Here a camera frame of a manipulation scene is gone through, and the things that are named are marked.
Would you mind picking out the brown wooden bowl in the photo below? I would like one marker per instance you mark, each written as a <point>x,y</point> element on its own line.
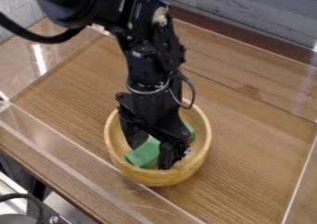
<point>155,177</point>

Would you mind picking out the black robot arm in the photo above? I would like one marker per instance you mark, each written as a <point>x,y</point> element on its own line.
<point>141,25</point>

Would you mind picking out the black metal frame bracket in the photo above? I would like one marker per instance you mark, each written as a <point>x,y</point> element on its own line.
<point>50,217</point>

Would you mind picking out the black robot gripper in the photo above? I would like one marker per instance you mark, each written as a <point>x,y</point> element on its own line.
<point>152,112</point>

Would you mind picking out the green rectangular block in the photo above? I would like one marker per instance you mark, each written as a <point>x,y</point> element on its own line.
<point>144,157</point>

